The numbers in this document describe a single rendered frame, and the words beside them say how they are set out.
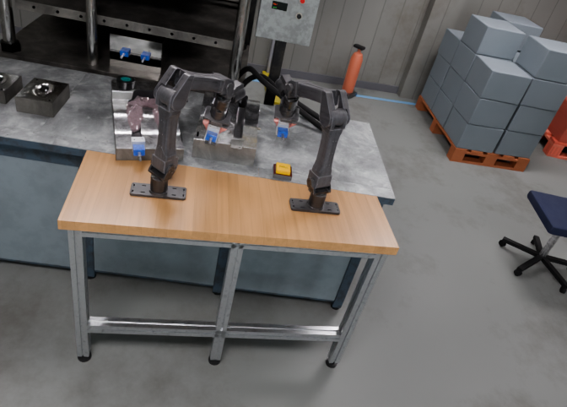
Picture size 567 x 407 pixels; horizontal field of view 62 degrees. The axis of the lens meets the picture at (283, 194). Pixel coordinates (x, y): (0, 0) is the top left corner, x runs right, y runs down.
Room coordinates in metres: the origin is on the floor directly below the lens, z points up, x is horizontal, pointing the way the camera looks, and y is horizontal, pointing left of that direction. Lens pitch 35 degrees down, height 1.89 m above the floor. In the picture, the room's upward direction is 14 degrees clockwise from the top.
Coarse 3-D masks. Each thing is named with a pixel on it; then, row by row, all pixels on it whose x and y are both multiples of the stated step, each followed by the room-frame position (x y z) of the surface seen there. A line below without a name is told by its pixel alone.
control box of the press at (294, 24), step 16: (272, 0) 2.56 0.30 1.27; (288, 0) 2.57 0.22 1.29; (304, 0) 2.57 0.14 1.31; (272, 16) 2.56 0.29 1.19; (288, 16) 2.58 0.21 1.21; (304, 16) 2.59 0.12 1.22; (256, 32) 2.55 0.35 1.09; (272, 32) 2.57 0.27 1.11; (288, 32) 2.58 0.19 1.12; (304, 32) 2.59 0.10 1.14; (272, 64) 2.62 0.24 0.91; (272, 96) 2.63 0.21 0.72
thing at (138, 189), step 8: (152, 176) 1.36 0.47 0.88; (136, 184) 1.38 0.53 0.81; (144, 184) 1.39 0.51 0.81; (152, 184) 1.35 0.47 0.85; (160, 184) 1.35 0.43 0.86; (136, 192) 1.34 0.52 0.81; (144, 192) 1.35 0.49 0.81; (152, 192) 1.35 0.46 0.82; (160, 192) 1.35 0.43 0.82; (168, 192) 1.38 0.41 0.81; (176, 192) 1.39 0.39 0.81; (184, 192) 1.41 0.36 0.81
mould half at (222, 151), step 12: (204, 96) 1.97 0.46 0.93; (204, 108) 1.91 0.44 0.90; (252, 108) 1.99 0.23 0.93; (252, 120) 1.93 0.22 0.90; (204, 132) 1.73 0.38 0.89; (228, 132) 1.79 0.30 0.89; (252, 132) 1.84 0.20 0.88; (204, 144) 1.67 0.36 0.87; (216, 144) 1.68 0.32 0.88; (228, 144) 1.68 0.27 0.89; (252, 144) 1.73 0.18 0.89; (192, 156) 1.66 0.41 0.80; (204, 156) 1.67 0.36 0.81; (216, 156) 1.68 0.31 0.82; (228, 156) 1.69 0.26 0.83; (240, 156) 1.69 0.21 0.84; (252, 156) 1.70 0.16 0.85
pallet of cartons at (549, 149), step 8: (560, 112) 4.72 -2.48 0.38; (552, 120) 4.78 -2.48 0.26; (560, 120) 4.65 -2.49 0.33; (552, 128) 4.70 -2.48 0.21; (560, 128) 4.58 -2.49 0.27; (544, 136) 4.92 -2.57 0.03; (552, 136) 4.67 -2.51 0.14; (560, 136) 4.51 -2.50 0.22; (552, 144) 4.50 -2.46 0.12; (560, 144) 4.49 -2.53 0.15; (544, 152) 4.54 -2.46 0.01; (552, 152) 4.49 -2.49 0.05; (560, 152) 4.49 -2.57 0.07
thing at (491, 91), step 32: (448, 32) 4.84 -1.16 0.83; (480, 32) 4.28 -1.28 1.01; (512, 32) 4.26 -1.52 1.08; (448, 64) 4.60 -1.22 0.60; (480, 64) 4.07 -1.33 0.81; (512, 64) 4.18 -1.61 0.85; (544, 64) 3.93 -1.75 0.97; (448, 96) 4.35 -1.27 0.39; (480, 96) 3.86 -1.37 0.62; (512, 96) 3.90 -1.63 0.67; (544, 96) 3.96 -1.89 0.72; (448, 128) 4.11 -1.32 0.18; (480, 128) 3.88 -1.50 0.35; (512, 128) 3.93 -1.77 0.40; (544, 128) 4.00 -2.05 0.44; (480, 160) 3.95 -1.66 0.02; (512, 160) 3.96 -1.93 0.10
